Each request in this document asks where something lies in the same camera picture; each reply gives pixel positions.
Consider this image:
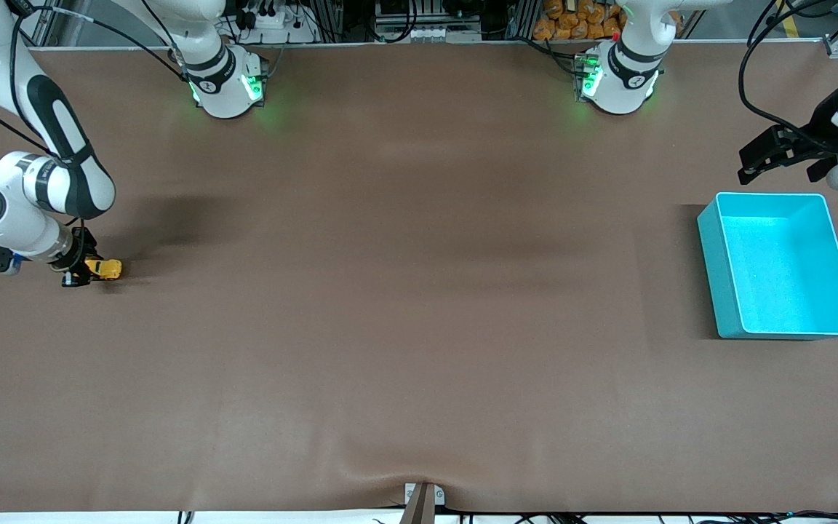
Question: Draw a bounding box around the teal plastic bin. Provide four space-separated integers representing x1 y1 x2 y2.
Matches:
697 192 838 341

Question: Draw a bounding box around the pile of orange balls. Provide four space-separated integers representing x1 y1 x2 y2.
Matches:
533 0 683 41

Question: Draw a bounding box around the white power strip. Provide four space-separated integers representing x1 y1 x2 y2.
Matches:
234 0 319 44

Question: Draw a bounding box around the brown table mat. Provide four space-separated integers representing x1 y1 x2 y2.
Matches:
0 40 838 514

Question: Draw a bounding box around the grey equipment rack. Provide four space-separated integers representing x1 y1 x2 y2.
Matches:
372 0 485 43

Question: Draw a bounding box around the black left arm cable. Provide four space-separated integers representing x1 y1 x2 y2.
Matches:
737 0 838 154

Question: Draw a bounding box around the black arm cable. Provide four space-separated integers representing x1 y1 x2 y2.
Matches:
0 4 191 226
737 0 838 154

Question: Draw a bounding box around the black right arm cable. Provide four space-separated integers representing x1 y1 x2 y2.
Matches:
0 4 191 226

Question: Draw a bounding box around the black cable bundle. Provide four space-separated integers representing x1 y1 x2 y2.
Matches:
681 509 838 524

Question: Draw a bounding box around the metal bracket with brown bar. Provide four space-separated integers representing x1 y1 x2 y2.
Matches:
399 482 446 524

